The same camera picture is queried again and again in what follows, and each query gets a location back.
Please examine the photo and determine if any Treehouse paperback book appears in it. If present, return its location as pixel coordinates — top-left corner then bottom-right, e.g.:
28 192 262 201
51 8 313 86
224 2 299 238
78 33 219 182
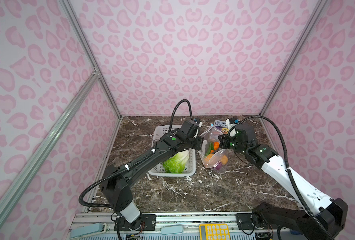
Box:
214 120 229 134

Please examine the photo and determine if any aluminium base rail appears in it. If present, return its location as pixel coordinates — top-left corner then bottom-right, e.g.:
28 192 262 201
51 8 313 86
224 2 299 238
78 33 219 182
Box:
66 212 278 240

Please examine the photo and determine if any light blue oval case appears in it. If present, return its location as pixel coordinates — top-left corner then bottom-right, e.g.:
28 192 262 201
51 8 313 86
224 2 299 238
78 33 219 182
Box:
160 225 184 235

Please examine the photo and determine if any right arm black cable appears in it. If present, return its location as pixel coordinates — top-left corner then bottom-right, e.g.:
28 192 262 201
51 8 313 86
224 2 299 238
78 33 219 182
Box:
228 115 336 240

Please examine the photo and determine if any yellow toy potato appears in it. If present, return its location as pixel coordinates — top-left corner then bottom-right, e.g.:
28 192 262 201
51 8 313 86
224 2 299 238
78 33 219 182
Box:
204 153 214 165
221 155 229 166

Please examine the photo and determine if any aluminium frame strut left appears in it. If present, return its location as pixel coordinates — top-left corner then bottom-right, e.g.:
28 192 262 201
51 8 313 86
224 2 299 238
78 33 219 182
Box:
0 72 100 229

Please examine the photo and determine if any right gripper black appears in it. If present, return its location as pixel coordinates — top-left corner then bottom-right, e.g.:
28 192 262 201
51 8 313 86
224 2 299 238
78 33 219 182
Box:
216 133 248 155

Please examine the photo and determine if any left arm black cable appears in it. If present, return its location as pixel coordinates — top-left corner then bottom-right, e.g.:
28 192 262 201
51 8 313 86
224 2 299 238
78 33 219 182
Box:
78 99 195 209

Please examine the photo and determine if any yellow calculator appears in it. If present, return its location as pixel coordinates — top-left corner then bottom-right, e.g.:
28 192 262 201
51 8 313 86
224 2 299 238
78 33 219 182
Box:
199 223 231 240

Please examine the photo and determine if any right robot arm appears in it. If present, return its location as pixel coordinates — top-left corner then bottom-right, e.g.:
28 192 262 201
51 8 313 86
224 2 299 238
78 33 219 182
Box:
218 123 348 240

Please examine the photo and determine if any white perforated plastic basket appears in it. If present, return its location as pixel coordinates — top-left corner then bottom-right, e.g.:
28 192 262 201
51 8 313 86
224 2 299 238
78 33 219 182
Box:
148 125 197 177

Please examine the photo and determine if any orange toy pumpkin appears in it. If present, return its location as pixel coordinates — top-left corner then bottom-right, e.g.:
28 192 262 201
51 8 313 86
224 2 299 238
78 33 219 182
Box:
213 142 220 151

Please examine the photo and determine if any clear zip top bag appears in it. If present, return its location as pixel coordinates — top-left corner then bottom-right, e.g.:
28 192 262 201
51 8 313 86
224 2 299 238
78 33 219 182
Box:
198 126 230 171

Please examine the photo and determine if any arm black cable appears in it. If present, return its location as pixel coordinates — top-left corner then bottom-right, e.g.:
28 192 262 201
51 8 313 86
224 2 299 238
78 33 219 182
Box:
78 99 195 209
228 115 336 240

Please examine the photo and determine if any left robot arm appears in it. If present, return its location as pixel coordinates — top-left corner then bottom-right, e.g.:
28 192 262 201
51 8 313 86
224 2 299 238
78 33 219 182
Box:
101 119 203 230

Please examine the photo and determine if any green white toy cabbage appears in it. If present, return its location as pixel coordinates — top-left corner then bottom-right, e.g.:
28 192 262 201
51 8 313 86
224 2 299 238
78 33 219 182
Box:
162 150 190 174

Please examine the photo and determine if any purple toy onion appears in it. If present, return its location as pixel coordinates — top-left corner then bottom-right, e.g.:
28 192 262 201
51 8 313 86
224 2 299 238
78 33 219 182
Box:
214 162 224 171

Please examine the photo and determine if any green toy pepper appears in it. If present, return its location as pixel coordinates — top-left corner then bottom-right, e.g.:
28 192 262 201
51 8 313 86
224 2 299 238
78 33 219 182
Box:
205 142 214 156

